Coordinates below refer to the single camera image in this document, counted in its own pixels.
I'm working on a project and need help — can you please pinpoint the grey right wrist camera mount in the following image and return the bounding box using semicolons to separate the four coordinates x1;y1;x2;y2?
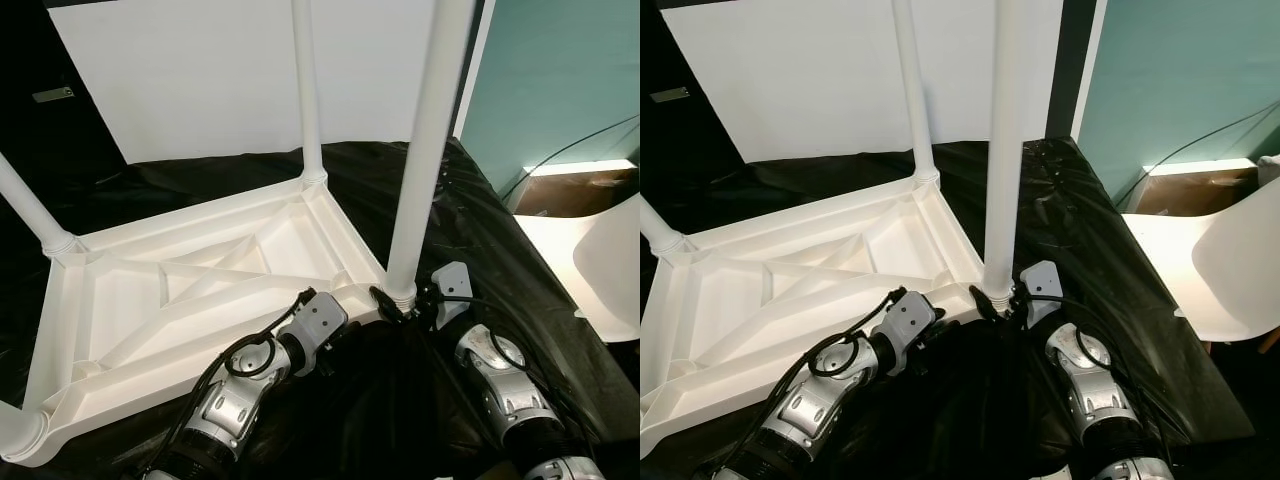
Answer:
432;262;474;327
1020;260;1064;327

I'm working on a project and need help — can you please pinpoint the white plastic table top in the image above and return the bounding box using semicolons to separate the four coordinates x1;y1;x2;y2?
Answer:
640;175;1011;460
0;175;416;469

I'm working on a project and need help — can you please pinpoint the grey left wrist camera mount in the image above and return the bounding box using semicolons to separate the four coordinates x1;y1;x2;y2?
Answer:
885;290;940;377
290;292;350;377

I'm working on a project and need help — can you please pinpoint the thin black wall cable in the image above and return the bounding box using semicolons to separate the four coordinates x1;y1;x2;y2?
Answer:
1115;100;1280;207
500;115;641;202

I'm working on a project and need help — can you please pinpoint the white plastic chair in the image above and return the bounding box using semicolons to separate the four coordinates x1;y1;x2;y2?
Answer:
1125;180;1280;347
515;195;641;342

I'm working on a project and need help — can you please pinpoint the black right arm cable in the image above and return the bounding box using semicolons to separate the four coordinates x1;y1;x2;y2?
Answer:
428;294;573;443
1018;294;1163;443

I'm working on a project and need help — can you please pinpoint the brown cardboard box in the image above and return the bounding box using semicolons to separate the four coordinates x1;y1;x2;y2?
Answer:
1125;165;1259;217
510;165;641;219

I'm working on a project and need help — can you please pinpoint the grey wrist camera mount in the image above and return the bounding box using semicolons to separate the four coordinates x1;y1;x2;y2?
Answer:
290;292;350;377
885;290;940;377
1020;260;1064;327
432;262;474;327

